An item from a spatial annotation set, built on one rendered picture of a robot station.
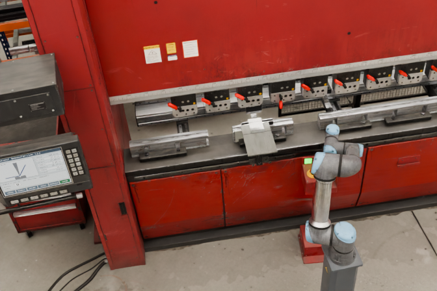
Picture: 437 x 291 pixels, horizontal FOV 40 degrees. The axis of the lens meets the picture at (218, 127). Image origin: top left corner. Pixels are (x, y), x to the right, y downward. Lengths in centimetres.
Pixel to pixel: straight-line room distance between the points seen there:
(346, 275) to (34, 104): 190
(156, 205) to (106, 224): 35
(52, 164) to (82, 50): 58
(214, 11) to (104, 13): 57
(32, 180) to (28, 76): 58
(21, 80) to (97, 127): 67
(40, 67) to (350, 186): 231
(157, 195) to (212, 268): 71
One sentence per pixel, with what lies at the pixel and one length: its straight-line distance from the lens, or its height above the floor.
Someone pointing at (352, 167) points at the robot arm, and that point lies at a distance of 307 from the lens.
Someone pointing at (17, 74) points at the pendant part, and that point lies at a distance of 291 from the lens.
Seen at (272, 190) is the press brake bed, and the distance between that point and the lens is 410.
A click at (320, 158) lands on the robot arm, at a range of 306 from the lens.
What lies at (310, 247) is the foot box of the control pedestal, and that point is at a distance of 427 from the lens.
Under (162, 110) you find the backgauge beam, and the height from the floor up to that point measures 98.
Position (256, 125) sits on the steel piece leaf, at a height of 100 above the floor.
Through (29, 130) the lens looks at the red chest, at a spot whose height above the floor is 98.
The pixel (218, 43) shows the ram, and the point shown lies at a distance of 333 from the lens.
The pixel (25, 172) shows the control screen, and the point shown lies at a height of 146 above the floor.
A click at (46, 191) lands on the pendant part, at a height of 130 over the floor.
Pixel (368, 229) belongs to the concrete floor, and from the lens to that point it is 456.
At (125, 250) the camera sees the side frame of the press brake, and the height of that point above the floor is 21.
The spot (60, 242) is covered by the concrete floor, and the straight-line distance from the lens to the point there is 468.
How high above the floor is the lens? 361
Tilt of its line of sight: 44 degrees down
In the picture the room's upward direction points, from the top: 5 degrees counter-clockwise
